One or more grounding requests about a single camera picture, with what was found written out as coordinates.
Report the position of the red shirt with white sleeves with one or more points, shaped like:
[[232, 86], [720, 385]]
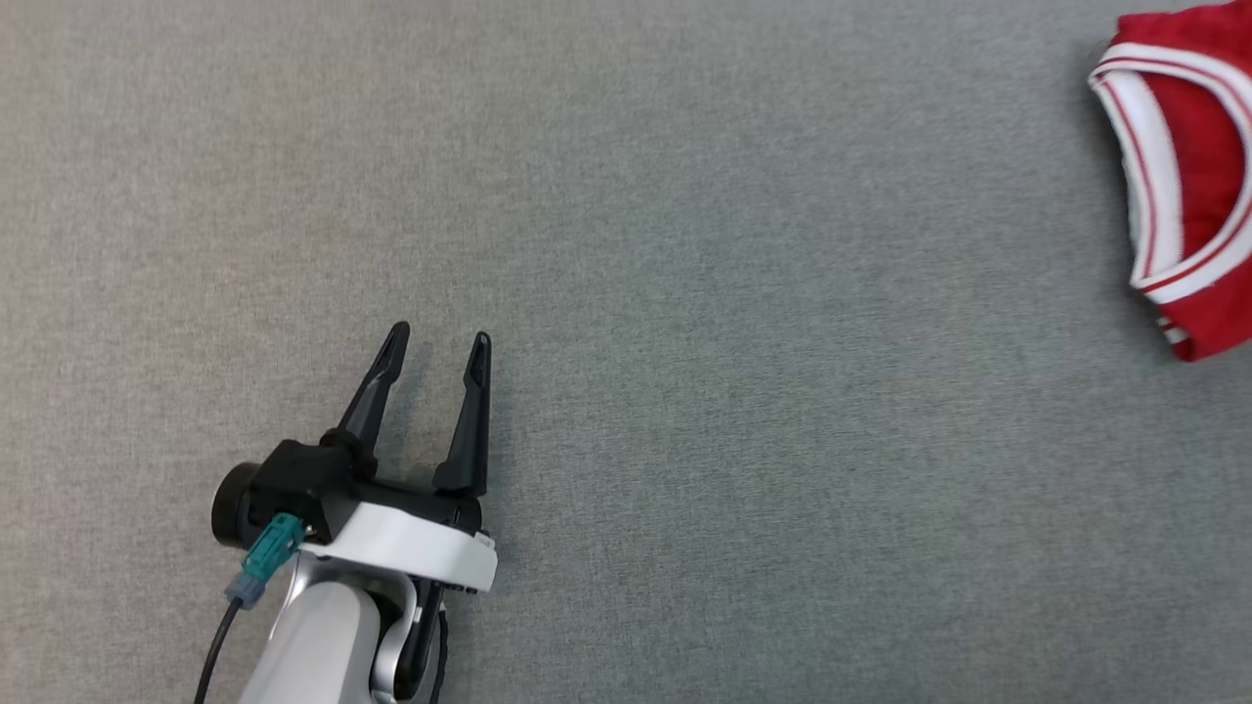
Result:
[[1203, 147]]

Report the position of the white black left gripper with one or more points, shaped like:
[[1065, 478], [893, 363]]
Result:
[[411, 543]]

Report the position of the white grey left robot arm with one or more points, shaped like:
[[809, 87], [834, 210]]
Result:
[[313, 645]]

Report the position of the grey fabric work surface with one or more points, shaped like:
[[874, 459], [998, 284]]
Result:
[[685, 391]]

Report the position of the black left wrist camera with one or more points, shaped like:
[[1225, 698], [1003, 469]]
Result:
[[293, 479]]

